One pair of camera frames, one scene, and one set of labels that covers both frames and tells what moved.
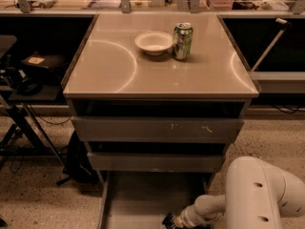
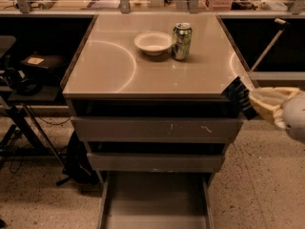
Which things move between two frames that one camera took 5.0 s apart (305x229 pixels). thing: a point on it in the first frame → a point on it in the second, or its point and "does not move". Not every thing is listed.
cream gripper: (185, 219) → (295, 115)
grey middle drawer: (154, 162) does not move
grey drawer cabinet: (154, 126) does not move
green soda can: (182, 41) does not move
